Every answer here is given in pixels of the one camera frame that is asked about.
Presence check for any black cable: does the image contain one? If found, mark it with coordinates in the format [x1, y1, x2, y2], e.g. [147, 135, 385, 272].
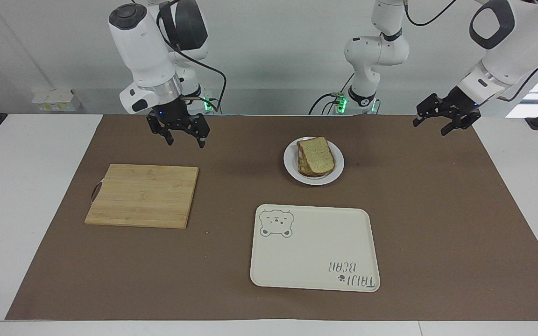
[309, 72, 356, 115]
[403, 0, 457, 27]
[157, 0, 227, 114]
[500, 61, 538, 102]

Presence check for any white socket box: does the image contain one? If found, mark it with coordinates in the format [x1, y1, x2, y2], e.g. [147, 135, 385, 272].
[31, 88, 82, 113]

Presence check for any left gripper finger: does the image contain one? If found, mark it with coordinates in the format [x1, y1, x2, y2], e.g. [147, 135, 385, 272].
[440, 112, 481, 137]
[412, 93, 448, 128]

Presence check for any white round plate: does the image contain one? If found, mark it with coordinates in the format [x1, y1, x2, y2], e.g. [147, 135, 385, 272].
[283, 136, 345, 186]

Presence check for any sandwich base with filling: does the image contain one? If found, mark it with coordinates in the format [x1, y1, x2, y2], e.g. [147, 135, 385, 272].
[297, 153, 334, 178]

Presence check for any sandwich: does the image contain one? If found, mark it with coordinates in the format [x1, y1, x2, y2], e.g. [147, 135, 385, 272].
[296, 136, 336, 175]

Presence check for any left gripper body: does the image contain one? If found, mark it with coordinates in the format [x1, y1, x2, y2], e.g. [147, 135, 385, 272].
[445, 86, 481, 123]

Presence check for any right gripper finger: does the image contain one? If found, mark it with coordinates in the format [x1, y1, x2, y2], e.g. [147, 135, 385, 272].
[182, 114, 211, 149]
[146, 114, 175, 146]

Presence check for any wooden cutting board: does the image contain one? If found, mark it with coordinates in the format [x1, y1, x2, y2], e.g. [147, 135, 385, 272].
[84, 163, 200, 230]

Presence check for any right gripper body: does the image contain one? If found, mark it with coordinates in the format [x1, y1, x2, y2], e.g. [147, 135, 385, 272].
[149, 98, 191, 133]

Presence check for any cream tray with bear print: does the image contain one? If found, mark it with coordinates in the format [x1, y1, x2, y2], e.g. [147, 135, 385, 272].
[249, 203, 381, 293]

